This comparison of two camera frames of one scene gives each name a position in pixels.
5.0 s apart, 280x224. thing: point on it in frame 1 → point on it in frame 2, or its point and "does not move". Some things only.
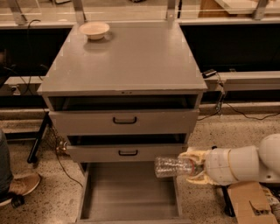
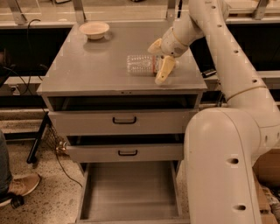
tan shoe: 23,185 does not move
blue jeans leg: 6,174 does not move
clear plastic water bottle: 171,166 → 143,64
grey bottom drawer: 127,192 does not move
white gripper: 217,166 → 171,44
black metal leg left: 38,137 does not move
